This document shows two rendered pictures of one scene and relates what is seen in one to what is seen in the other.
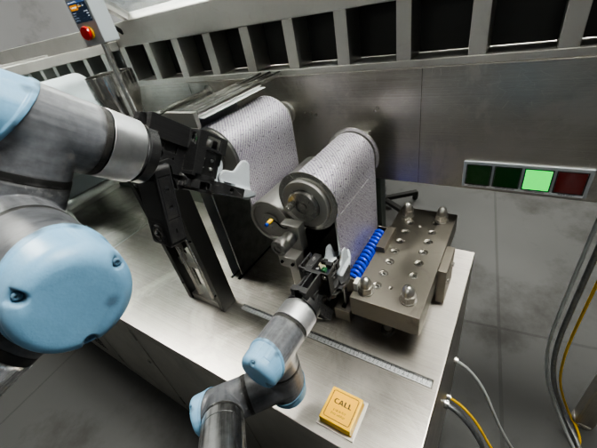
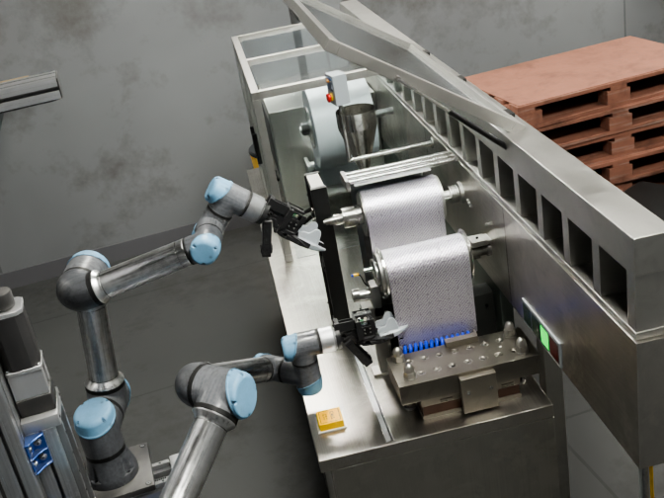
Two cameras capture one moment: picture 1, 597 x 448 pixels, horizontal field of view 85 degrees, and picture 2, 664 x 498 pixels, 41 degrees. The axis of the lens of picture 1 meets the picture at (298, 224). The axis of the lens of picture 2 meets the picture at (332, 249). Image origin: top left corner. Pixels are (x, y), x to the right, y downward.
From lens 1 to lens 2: 204 cm
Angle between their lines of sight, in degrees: 41
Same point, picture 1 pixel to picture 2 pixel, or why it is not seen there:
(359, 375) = (362, 415)
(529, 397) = not seen: outside the picture
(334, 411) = (324, 414)
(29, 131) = (222, 201)
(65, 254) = (205, 241)
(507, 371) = not seen: outside the picture
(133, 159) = (253, 215)
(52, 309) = (199, 252)
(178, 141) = (280, 211)
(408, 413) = (359, 442)
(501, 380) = not seen: outside the picture
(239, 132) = (377, 203)
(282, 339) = (303, 339)
